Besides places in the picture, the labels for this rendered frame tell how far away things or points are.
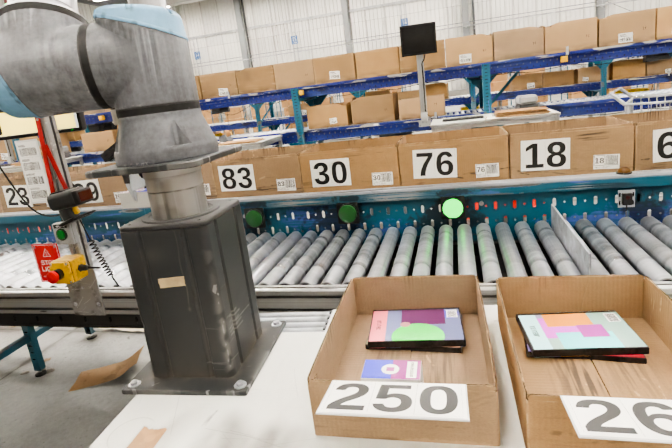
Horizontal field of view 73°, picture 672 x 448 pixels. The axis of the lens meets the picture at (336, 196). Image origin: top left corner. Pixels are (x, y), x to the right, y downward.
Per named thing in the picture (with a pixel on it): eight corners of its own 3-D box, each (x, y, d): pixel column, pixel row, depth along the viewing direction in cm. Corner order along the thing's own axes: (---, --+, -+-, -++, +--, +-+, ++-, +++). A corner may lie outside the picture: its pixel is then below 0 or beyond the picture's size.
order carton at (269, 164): (216, 200, 196) (209, 161, 192) (246, 185, 223) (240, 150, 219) (303, 194, 185) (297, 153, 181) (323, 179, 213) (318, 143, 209)
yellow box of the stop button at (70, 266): (49, 286, 139) (43, 264, 137) (71, 275, 147) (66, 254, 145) (88, 286, 135) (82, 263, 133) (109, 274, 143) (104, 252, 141)
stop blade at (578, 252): (588, 287, 114) (588, 253, 112) (551, 229, 158) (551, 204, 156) (591, 287, 114) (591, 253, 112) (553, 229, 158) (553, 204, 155)
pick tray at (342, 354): (312, 436, 72) (304, 380, 70) (355, 316, 109) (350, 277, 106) (502, 447, 65) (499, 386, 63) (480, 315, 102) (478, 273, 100)
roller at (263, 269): (236, 300, 137) (233, 285, 136) (292, 241, 186) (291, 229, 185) (251, 300, 136) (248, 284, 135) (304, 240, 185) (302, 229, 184)
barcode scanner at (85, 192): (86, 222, 132) (73, 187, 130) (55, 229, 135) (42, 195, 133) (102, 215, 138) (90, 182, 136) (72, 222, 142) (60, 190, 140)
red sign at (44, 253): (41, 281, 149) (30, 244, 146) (43, 280, 150) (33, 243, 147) (81, 281, 145) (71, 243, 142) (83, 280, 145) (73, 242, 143)
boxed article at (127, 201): (151, 206, 130) (148, 191, 129) (121, 208, 133) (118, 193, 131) (163, 202, 135) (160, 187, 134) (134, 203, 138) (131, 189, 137)
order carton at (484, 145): (400, 188, 175) (396, 144, 171) (407, 173, 202) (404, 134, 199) (510, 181, 165) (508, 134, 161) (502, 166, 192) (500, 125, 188)
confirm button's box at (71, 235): (55, 245, 141) (49, 224, 140) (63, 242, 144) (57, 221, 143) (73, 244, 139) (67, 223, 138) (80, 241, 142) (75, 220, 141)
